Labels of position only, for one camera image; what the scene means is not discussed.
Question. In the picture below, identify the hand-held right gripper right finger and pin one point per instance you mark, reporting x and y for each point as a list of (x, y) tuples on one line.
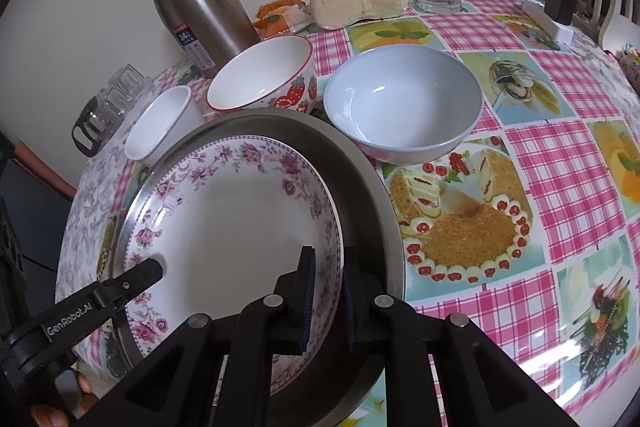
[(352, 307)]

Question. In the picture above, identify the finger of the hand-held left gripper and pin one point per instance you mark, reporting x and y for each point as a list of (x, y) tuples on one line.
[(145, 272)]

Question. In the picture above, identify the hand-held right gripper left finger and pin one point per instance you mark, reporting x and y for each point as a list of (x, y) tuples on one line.
[(305, 302)]

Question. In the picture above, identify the stainless steel round plate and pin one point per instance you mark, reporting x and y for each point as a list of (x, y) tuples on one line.
[(365, 217)]

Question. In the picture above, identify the pink floral round plate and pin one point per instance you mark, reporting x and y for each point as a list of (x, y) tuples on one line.
[(235, 227)]

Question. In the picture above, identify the white square bowl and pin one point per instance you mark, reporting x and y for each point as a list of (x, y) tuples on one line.
[(160, 127)]

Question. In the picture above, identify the pale bowl with pink flowers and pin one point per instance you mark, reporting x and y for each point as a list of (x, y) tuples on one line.
[(400, 102)]

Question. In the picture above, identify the strawberry print bowl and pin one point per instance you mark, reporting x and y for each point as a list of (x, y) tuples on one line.
[(260, 72)]

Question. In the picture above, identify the person's left hand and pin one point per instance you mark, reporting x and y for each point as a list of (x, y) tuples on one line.
[(50, 419)]

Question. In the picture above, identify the grey floral cloth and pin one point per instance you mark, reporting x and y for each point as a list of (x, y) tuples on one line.
[(85, 217)]

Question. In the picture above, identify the dark cabinet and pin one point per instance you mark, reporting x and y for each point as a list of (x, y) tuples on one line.
[(30, 217)]

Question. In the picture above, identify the orange snack packet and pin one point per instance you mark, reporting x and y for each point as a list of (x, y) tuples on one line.
[(277, 17)]

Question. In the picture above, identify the white power strip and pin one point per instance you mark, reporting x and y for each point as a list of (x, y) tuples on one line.
[(547, 24)]

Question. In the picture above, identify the colourful snack packet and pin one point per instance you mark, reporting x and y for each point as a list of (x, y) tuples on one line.
[(631, 67)]

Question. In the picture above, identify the black charger plug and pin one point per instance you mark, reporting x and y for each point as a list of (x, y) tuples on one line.
[(562, 4)]

